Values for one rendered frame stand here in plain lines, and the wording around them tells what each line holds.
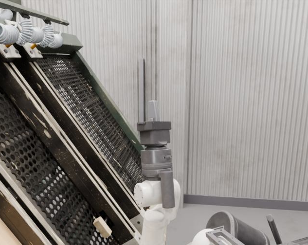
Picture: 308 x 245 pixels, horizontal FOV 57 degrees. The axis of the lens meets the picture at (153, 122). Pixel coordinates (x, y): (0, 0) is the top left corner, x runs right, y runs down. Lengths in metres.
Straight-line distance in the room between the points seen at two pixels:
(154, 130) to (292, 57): 2.77
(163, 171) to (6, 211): 0.42
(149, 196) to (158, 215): 0.11
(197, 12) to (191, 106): 1.02
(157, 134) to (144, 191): 0.15
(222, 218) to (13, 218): 0.54
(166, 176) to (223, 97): 2.60
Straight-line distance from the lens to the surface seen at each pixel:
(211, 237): 0.54
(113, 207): 1.24
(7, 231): 0.88
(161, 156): 0.77
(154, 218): 0.86
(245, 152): 3.48
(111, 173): 1.38
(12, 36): 1.12
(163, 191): 0.77
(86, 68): 2.12
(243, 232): 0.78
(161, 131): 0.79
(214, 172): 3.53
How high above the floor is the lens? 1.76
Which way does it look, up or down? 13 degrees down
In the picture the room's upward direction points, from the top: straight up
